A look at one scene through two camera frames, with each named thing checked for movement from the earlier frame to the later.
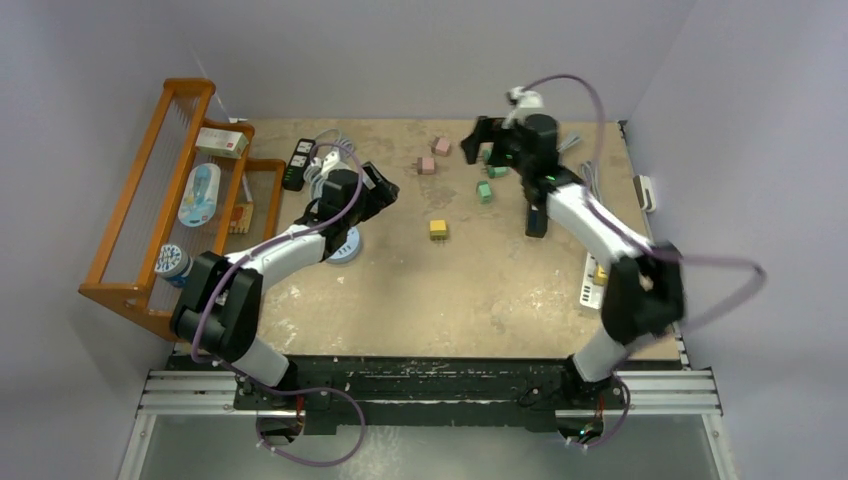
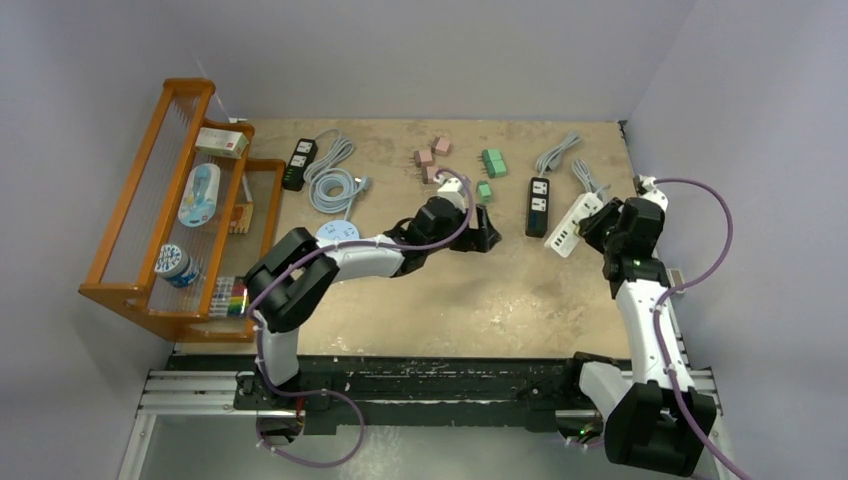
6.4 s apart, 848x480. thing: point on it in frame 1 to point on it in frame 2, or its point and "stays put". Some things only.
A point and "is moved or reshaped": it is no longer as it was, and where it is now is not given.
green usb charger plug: x=494 y=171 stays put
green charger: x=483 y=189 stays put
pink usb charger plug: x=440 y=145 stays put
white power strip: x=595 y=279 to x=563 y=239
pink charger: x=425 y=166 is moved or reshaped
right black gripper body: x=508 y=149 to x=596 y=232
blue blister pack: x=199 y=195 stays put
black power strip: x=298 y=164 stays put
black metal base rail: x=506 y=395 stays put
